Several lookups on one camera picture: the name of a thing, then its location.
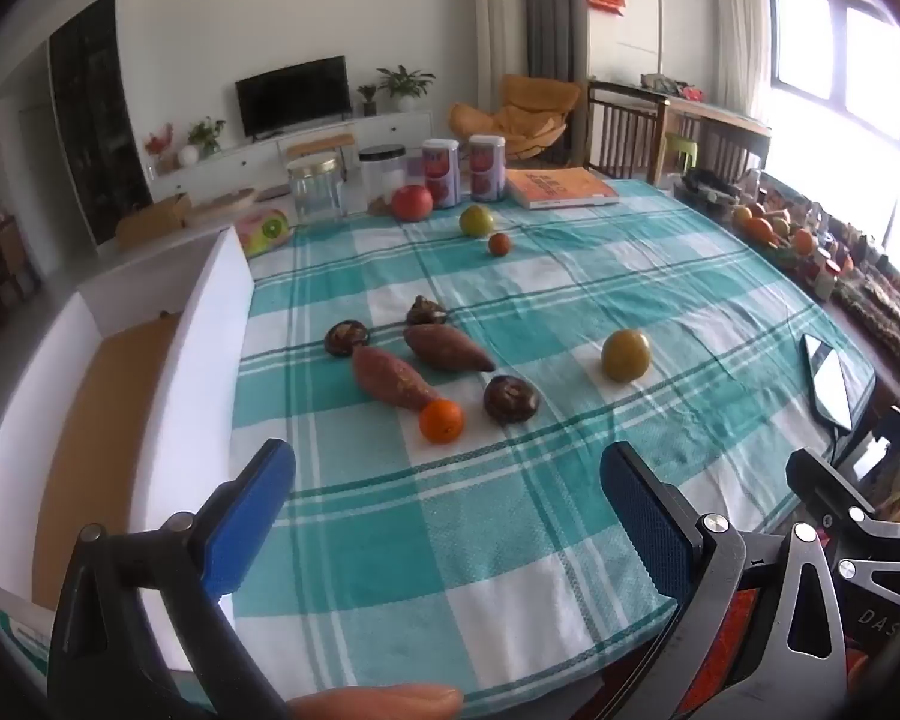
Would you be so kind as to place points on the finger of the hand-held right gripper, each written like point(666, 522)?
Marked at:
point(832, 487)

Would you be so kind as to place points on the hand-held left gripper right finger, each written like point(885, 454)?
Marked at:
point(645, 517)

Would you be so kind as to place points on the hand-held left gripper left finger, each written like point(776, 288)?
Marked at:
point(251, 510)

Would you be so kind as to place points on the white storage box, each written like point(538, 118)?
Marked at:
point(217, 390)

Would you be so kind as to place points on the yellow-green round fruit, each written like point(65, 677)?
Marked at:
point(625, 355)
point(476, 220)

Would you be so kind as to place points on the dried shiitake mushroom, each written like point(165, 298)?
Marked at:
point(510, 399)
point(345, 339)
point(425, 311)

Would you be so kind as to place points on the person's left hand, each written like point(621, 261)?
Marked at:
point(375, 703)

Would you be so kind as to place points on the black smartphone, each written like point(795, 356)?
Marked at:
point(829, 382)

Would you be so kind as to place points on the teal plaid tablecloth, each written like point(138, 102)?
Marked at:
point(495, 540)

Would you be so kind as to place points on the sweet potato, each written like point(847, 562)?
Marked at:
point(446, 349)
point(390, 379)

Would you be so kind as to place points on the bright orange tangerine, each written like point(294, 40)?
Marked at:
point(442, 421)

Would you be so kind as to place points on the pile of oranges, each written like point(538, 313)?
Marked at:
point(765, 229)

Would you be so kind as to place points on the fruit-print snack packet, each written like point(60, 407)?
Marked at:
point(262, 232)

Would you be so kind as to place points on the brown cardboard box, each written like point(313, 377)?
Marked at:
point(150, 221)

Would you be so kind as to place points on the small dark orange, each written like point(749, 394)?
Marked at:
point(499, 244)

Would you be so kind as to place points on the glass jar with gold lid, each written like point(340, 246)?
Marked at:
point(315, 191)

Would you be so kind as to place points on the orange book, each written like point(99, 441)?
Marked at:
point(559, 187)

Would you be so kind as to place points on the white television cabinet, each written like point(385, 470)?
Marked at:
point(232, 165)

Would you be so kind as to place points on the red apple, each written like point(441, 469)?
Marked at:
point(411, 202)

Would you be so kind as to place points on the clear jar with black lid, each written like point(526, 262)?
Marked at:
point(382, 176)

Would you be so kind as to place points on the green stool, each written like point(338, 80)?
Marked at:
point(681, 154)

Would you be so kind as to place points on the dark wooden side table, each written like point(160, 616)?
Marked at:
point(727, 135)

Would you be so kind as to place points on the red flowers in vase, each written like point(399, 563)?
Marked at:
point(159, 146)

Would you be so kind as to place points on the leafy plant in pot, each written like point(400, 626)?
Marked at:
point(206, 135)

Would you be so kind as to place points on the printed food can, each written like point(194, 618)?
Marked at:
point(487, 167)
point(441, 174)

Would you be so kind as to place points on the dark wooden chair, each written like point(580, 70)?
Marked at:
point(622, 127)

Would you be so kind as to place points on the flat screen television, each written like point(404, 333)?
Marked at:
point(292, 96)

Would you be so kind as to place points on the orange lounge chair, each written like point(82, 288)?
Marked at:
point(525, 116)

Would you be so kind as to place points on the dark glass display cabinet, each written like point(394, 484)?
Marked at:
point(94, 120)

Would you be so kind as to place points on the small potted plant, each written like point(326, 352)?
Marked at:
point(367, 99)

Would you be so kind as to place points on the dark framed window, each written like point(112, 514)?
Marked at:
point(806, 37)

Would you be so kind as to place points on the green potted plant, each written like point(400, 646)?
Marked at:
point(403, 82)

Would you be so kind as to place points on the white curtain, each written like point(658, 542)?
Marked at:
point(742, 30)

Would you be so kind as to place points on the white standing air conditioner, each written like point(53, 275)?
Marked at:
point(499, 30)

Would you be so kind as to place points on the grey curtain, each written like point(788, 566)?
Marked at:
point(551, 7)

